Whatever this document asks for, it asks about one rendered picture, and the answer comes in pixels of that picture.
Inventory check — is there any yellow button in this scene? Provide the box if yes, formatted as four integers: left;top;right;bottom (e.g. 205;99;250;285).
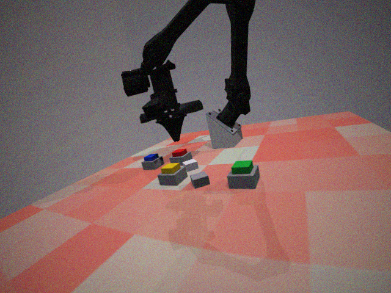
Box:
158;163;188;186

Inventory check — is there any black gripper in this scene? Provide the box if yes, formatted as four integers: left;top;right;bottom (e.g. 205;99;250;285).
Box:
140;85;203;142

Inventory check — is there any red button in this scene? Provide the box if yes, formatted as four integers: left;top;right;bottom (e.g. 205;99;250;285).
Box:
169;149;192;166

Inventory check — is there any blue button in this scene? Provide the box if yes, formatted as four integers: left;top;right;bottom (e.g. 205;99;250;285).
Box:
141;154;164;170

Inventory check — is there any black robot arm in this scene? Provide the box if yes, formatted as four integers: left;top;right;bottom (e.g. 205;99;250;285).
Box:
121;0;256;129

